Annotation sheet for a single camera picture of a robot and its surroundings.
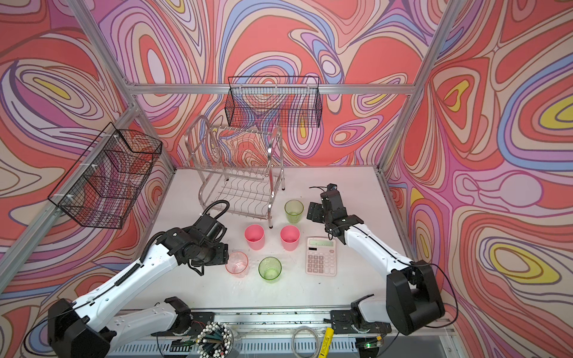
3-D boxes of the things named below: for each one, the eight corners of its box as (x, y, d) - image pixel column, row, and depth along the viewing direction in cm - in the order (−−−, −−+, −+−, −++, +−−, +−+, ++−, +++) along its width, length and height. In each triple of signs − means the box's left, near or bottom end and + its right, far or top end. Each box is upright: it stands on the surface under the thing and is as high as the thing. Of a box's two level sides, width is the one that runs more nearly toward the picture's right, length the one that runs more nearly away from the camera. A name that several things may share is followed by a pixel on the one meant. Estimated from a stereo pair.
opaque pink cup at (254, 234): (247, 250, 91) (243, 240, 84) (249, 234, 96) (246, 224, 89) (263, 250, 91) (261, 240, 84) (264, 234, 96) (262, 224, 89)
